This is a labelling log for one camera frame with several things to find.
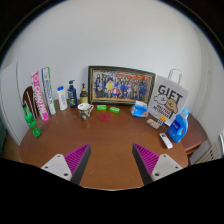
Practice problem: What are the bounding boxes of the dark blue pump bottle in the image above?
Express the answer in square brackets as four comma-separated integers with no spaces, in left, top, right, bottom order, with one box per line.
[67,80,77,108]

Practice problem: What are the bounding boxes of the blue tissue pack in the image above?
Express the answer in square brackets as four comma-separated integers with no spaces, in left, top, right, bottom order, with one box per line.
[130,101,148,118]

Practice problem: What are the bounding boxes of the amber pump bottle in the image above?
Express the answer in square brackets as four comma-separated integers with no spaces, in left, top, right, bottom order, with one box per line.
[80,83,88,103]

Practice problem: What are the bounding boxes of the pink tall box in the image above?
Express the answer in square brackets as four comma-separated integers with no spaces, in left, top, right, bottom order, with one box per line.
[31,72,49,121]

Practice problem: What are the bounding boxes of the white green tall box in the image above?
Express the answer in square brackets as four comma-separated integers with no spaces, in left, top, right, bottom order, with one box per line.
[42,67,56,115]

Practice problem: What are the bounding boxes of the green soap bar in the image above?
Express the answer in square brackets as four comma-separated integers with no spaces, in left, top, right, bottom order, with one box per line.
[96,105,107,110]
[109,107,120,113]

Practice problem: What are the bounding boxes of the green plastic soda bottle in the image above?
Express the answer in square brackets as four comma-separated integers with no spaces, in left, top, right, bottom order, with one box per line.
[22,104,41,137]

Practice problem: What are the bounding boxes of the blue detergent bottle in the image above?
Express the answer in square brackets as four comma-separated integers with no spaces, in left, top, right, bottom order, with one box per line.
[168,108,190,143]

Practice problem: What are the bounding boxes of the green soap bar right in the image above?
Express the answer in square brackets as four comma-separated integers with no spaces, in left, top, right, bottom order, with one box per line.
[109,107,120,113]

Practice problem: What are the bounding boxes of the white remote control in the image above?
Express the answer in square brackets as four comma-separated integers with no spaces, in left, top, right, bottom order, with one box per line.
[159,133,173,149]

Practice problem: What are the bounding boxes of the framed group photo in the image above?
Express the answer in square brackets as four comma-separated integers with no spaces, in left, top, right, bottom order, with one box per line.
[88,66,156,105]

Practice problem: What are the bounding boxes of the patterned ceramic mug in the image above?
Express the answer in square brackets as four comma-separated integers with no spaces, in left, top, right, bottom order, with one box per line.
[78,103,94,120]

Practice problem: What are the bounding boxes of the small snack packet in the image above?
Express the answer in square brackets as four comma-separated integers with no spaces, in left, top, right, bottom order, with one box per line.
[146,116,166,129]

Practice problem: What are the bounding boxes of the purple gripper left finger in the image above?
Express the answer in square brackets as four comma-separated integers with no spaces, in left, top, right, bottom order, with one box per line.
[42,144,91,185]

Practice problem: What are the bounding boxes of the red round coaster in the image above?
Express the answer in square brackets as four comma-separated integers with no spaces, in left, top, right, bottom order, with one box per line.
[99,114,111,122]

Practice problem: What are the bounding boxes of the white lotion bottle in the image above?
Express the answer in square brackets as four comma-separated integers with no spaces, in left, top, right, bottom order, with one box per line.
[57,86,68,110]

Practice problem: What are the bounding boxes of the white gift paper bag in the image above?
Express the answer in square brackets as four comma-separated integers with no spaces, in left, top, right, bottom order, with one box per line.
[148,69,189,126]

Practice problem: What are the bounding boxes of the white radiator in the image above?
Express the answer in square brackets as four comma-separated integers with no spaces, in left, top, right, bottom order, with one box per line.
[195,141,219,164]

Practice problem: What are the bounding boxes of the green soap bar left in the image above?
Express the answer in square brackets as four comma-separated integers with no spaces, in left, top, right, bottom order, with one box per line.
[96,105,107,110]

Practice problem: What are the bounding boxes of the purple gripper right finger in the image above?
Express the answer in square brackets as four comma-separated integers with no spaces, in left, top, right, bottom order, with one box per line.
[132,144,182,185]

